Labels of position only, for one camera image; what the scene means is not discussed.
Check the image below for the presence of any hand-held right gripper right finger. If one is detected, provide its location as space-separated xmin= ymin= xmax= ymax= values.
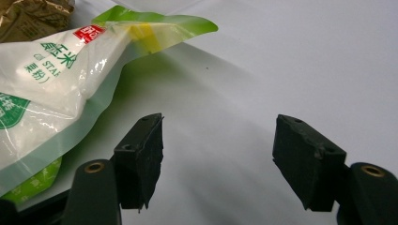
xmin=272 ymin=113 xmax=347 ymax=213

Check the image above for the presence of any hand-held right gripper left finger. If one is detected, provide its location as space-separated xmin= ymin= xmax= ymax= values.
xmin=113 ymin=112 xmax=164 ymax=214

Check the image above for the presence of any white and green starch bag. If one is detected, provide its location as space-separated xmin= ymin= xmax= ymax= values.
xmin=0 ymin=5 xmax=219 ymax=205

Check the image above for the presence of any gold foil packet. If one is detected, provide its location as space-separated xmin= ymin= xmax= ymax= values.
xmin=0 ymin=0 xmax=75 ymax=44

